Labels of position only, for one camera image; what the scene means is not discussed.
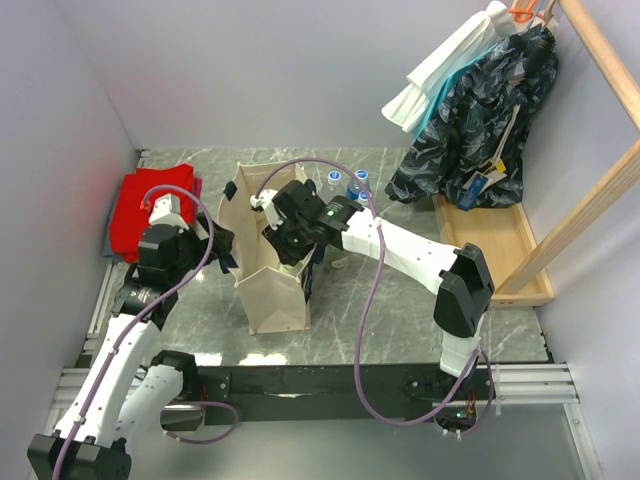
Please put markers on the teal garment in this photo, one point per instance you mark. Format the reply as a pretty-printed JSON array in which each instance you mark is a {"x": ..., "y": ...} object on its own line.
[{"x": 448, "y": 83}]

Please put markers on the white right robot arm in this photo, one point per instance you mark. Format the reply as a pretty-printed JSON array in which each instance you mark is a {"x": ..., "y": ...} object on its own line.
[{"x": 458, "y": 277}]

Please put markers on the red folded cloth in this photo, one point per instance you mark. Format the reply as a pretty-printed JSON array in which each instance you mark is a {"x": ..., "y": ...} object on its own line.
[{"x": 132, "y": 211}]

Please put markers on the black base beam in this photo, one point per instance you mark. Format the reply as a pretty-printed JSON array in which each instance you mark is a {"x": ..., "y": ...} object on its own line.
[{"x": 399, "y": 392}]

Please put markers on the wooden tray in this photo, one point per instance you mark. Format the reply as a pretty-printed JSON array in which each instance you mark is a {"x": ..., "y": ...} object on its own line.
[{"x": 506, "y": 239}]

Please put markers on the green cap glass bottle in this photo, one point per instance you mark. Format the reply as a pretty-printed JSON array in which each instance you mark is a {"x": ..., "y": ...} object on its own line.
[{"x": 336, "y": 258}]

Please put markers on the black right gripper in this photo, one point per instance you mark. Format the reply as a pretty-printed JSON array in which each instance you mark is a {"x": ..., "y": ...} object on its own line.
[{"x": 276, "y": 237}]

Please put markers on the orange clothes hanger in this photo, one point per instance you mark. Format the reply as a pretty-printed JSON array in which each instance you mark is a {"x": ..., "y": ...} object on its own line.
[{"x": 522, "y": 11}]

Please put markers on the white pleated garment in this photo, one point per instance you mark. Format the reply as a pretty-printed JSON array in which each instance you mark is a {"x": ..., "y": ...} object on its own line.
[{"x": 472, "y": 39}]

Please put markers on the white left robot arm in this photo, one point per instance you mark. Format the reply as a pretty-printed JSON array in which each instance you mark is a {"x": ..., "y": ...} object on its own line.
[{"x": 94, "y": 438}]

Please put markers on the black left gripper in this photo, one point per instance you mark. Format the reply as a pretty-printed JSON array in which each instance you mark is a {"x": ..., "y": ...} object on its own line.
[{"x": 223, "y": 243}]

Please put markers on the dark patterned shirt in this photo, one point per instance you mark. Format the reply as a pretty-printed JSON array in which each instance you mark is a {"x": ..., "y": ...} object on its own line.
[{"x": 482, "y": 125}]

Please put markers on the blue hang tag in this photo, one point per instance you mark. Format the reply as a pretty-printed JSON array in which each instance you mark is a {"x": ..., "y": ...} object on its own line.
[{"x": 472, "y": 189}]

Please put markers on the blue label water bottle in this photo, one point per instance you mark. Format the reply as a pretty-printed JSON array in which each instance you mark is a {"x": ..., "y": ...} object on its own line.
[{"x": 354, "y": 187}]

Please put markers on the wooden rack frame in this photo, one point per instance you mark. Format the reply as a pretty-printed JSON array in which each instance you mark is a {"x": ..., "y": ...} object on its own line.
[{"x": 582, "y": 156}]

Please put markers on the beige canvas tote bag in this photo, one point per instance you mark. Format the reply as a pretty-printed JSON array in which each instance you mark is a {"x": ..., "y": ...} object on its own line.
[{"x": 273, "y": 301}]

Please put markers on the green cap bottle front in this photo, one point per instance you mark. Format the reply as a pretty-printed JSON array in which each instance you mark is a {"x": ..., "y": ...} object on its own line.
[{"x": 289, "y": 270}]

